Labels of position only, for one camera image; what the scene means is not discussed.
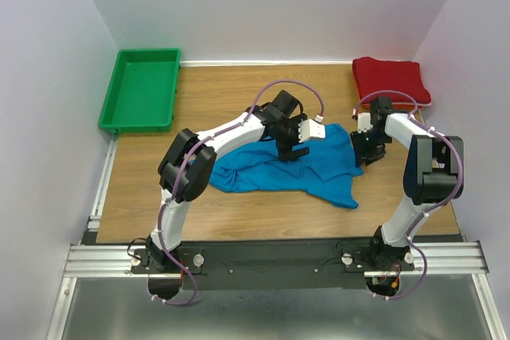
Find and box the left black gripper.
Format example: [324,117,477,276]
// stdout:
[273,114,308,162]

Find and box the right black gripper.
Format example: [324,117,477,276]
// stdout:
[349,128,390,167]

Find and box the blue t shirt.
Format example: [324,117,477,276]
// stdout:
[210,123,363,209]

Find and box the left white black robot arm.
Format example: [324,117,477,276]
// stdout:
[146,91,316,272]

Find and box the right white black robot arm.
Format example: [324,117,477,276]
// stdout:
[343,94,464,271]

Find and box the folded red t shirt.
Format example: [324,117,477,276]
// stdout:
[351,57,432,107]

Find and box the green plastic tray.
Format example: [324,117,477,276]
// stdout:
[98,48,181,135]

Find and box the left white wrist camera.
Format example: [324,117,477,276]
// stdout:
[298,119,326,143]

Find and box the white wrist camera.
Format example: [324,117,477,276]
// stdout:
[357,112,373,134]
[298,119,326,143]

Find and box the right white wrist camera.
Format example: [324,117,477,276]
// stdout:
[357,112,373,134]

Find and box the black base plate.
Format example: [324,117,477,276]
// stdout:
[127,237,414,299]

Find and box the aluminium frame rail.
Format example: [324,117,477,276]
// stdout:
[64,242,488,278]

